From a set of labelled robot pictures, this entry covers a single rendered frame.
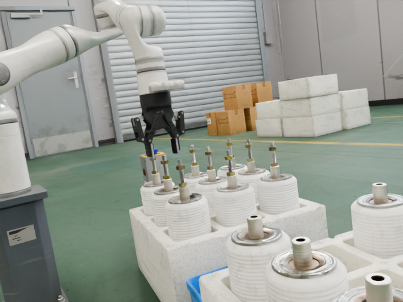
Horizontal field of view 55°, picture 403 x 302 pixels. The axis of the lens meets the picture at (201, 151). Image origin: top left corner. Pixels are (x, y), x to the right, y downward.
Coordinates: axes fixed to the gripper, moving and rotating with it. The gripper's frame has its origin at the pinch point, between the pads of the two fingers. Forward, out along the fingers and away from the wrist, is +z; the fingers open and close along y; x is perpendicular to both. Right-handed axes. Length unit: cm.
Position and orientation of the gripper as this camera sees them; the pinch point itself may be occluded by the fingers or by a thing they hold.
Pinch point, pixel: (163, 150)
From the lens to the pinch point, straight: 94.8
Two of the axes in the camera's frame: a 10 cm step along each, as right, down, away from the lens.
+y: -8.0, 1.9, -5.7
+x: 5.9, 0.2, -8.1
